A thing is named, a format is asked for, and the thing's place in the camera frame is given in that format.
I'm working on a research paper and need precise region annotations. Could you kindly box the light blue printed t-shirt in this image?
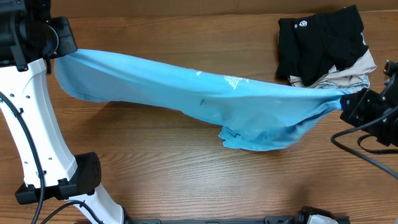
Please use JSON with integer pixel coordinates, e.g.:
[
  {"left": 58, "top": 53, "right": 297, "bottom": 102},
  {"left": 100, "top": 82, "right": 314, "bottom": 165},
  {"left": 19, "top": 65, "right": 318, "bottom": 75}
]
[{"left": 55, "top": 49, "right": 345, "bottom": 151}]

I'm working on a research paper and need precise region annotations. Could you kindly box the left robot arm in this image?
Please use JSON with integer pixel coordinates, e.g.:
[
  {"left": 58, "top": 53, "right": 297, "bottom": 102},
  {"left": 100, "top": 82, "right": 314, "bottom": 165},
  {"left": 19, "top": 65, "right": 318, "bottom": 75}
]
[{"left": 1, "top": 0, "right": 131, "bottom": 223}]

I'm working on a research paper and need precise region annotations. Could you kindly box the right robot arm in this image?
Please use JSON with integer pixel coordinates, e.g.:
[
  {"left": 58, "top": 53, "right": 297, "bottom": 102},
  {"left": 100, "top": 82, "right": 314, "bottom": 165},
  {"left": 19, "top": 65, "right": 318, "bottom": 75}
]
[{"left": 340, "top": 60, "right": 397, "bottom": 146}]

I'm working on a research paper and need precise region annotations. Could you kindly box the beige folded garment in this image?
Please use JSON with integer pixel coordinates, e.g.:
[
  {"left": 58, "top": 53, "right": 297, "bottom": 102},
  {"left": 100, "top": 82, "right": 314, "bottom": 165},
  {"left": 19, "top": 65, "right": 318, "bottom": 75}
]
[{"left": 286, "top": 49, "right": 377, "bottom": 88}]

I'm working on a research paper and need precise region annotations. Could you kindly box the black folded garment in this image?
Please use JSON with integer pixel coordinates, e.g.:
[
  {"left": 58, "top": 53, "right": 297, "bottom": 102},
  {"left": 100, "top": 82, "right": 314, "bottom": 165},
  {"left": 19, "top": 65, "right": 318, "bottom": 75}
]
[{"left": 277, "top": 5, "right": 369, "bottom": 86}]

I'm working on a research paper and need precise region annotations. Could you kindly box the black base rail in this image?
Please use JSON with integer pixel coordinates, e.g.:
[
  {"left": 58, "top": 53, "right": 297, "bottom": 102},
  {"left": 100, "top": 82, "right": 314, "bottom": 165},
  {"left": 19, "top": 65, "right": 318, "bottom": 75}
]
[{"left": 124, "top": 206, "right": 351, "bottom": 224}]

